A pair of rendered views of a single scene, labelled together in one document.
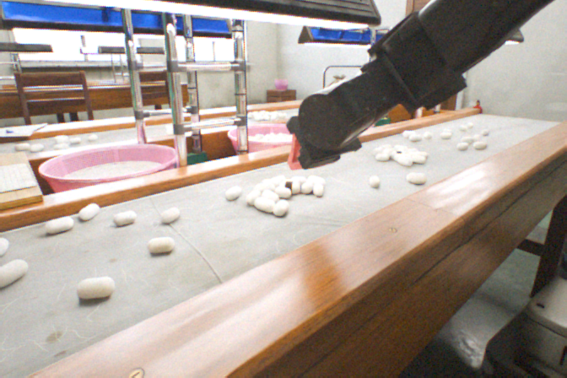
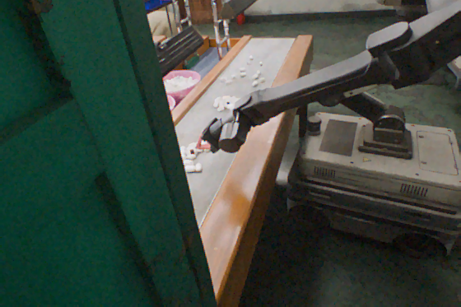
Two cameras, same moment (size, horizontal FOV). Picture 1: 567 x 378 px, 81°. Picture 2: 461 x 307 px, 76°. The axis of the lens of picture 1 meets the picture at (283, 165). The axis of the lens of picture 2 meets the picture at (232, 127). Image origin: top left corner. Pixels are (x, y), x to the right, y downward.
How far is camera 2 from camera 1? 52 cm
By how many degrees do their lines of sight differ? 29
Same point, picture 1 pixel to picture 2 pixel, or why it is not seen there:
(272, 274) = (225, 201)
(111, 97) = not seen: outside the picture
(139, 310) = not seen: hidden behind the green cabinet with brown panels
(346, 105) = (239, 140)
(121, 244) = not seen: hidden behind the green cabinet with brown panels
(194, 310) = (212, 225)
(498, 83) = not seen: outside the picture
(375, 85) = (243, 126)
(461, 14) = (268, 109)
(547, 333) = (308, 164)
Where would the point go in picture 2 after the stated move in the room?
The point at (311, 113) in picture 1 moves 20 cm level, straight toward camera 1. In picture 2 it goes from (225, 143) to (265, 192)
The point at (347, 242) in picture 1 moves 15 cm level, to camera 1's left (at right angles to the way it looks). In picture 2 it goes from (240, 175) to (194, 197)
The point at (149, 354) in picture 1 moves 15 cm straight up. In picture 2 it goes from (213, 242) to (204, 197)
